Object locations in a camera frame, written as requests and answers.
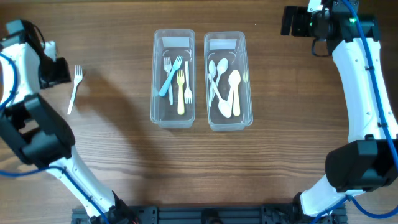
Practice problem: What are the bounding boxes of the white fork tines down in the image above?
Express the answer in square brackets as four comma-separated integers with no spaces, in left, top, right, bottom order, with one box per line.
[184,61,193,104]

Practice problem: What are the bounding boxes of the cream yellow plastic spoon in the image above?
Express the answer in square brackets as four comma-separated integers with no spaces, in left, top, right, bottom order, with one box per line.
[229,70,241,116]

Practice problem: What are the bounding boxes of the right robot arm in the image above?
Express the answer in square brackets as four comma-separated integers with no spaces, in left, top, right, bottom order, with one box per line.
[281,1,397,223]

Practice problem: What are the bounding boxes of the clear plastic container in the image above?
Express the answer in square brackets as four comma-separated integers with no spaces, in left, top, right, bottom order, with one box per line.
[150,29,196,129]
[204,31,254,131]

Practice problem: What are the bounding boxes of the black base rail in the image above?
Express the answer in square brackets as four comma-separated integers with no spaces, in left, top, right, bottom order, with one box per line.
[70,203,348,224]

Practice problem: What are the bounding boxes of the pale blue plastic fork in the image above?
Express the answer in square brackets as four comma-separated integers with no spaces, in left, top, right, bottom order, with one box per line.
[159,55,183,97]

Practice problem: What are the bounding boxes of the thin white plastic fork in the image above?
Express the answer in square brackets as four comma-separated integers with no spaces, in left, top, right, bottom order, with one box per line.
[67,65,83,115]

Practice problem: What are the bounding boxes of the left blue cable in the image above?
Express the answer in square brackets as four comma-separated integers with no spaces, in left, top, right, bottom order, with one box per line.
[0,52,111,224]

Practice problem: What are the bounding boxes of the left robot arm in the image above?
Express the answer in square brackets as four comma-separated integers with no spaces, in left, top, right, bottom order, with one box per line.
[1,19,140,223]

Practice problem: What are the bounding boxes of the long white plastic fork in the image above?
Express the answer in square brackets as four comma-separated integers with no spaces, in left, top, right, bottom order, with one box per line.
[164,57,174,105]

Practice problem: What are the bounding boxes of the right blue cable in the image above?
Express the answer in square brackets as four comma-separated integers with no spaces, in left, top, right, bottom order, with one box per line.
[310,0,398,224]

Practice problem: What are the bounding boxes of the left clear plastic container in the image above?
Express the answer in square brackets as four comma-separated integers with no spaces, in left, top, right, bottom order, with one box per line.
[150,29,196,129]

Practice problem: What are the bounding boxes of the blue cable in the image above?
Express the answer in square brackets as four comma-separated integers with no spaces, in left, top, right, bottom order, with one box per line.
[0,52,111,224]
[310,0,398,224]

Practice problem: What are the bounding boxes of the translucent white spoon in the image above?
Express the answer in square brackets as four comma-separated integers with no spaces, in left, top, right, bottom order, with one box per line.
[208,60,216,107]

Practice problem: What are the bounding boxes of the right clear plastic container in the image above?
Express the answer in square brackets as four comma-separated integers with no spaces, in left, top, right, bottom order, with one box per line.
[204,31,254,131]

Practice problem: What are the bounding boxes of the cream yellow plastic fork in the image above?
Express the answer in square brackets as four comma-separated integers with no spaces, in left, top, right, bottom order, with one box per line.
[177,70,185,115]

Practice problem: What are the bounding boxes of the white spoon bowl down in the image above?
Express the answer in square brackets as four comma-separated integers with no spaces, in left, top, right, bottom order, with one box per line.
[208,74,232,118]

